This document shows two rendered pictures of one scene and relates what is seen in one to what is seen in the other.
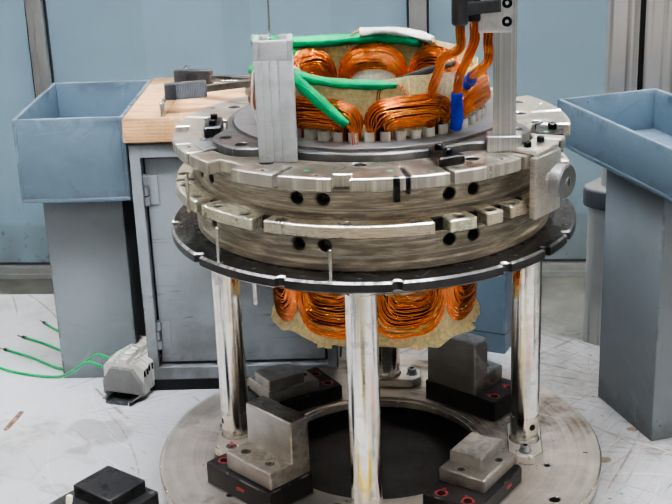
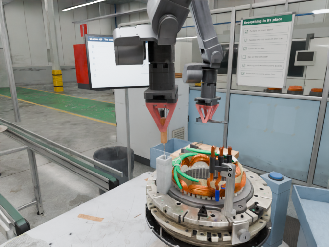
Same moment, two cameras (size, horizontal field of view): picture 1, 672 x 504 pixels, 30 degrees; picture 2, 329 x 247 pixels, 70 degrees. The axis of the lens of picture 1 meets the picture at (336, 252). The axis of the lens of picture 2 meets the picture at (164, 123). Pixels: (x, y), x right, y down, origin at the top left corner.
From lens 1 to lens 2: 0.54 m
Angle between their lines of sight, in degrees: 34
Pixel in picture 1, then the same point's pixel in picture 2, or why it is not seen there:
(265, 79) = (158, 169)
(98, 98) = (181, 143)
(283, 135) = (162, 186)
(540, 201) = (235, 238)
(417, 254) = (189, 238)
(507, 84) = (229, 195)
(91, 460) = (141, 236)
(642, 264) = not seen: outside the picture
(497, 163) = (217, 222)
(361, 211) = (173, 219)
